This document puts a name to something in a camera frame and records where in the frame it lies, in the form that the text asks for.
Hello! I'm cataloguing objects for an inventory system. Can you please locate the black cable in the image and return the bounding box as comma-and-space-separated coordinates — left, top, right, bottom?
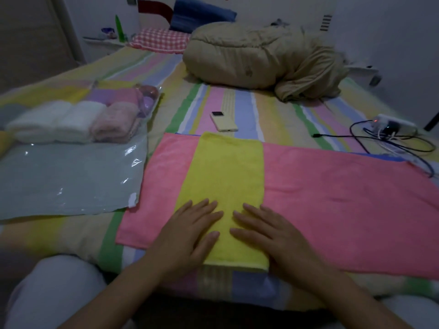
312, 120, 437, 154

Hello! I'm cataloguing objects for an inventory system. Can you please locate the blue pillow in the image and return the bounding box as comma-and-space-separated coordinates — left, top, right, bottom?
169, 0, 237, 33

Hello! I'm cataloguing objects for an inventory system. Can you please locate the yellow mobile phone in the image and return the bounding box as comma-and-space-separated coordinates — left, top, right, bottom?
210, 111, 239, 133

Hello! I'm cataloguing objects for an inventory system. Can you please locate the light pink rolled towel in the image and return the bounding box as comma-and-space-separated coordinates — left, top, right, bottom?
90, 101, 142, 143

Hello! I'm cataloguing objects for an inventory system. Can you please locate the white power strip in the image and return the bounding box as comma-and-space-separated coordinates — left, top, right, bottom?
372, 114, 418, 136

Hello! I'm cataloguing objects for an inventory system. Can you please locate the beige bundled duvet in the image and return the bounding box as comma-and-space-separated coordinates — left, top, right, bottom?
182, 22, 350, 103

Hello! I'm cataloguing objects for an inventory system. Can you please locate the person's right forearm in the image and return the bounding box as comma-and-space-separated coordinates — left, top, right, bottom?
285, 260, 417, 329

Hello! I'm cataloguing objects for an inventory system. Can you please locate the red checkered pillow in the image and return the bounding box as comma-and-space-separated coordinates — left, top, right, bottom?
128, 27, 191, 54

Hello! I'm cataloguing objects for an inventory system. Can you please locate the white rolled towel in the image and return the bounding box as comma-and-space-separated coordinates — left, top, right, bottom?
5, 101, 73, 143
56, 101, 107, 144

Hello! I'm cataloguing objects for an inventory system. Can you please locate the brown wooden door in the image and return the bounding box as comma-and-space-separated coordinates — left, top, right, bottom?
0, 0, 86, 96

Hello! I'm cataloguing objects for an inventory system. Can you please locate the white cable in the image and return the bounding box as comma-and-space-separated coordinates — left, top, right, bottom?
377, 133, 437, 178

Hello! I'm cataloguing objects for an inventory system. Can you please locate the white and red headboard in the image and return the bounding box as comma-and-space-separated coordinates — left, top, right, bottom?
135, 0, 338, 35

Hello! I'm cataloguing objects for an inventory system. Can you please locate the black charger plug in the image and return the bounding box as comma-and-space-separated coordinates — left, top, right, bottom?
381, 120, 402, 136

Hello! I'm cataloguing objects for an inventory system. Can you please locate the person's leg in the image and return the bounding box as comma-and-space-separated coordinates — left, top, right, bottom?
5, 255, 135, 329
375, 294, 439, 329

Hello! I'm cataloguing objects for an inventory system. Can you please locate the dark pink rolled towel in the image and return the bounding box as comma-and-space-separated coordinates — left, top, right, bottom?
108, 88, 145, 107

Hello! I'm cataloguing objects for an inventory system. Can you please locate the person's right hand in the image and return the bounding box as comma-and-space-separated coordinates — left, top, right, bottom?
230, 203, 328, 286

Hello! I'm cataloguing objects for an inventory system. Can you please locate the person's left hand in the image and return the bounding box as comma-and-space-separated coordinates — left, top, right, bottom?
147, 199, 224, 281

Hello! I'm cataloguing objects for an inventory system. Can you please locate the purple rolled towel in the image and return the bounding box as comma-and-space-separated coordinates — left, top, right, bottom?
137, 94, 156, 119

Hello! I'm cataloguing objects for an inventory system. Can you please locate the yellow towel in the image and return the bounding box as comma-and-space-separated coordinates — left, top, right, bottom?
174, 132, 270, 272

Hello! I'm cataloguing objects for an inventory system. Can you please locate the clear plastic storage bag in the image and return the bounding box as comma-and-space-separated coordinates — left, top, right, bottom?
0, 80, 164, 222

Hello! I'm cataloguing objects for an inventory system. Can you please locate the person's left forearm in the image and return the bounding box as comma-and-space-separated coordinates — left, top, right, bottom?
56, 252, 179, 329

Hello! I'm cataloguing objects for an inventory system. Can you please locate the person's right leg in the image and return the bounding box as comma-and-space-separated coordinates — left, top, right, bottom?
375, 294, 439, 329

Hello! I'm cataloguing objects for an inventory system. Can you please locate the white nightstand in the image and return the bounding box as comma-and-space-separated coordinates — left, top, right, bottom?
82, 33, 128, 63

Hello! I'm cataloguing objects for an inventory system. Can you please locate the white bedside shelf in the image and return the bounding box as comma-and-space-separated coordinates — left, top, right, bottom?
345, 63, 383, 87

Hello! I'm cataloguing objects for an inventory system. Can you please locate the person's left leg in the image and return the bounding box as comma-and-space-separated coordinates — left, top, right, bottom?
5, 255, 135, 329

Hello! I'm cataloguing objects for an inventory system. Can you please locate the green bottle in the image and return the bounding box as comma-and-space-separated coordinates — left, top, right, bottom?
115, 14, 126, 43

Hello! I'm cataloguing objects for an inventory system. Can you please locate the pastel striped bedsheet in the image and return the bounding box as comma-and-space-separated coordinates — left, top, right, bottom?
0, 46, 439, 310

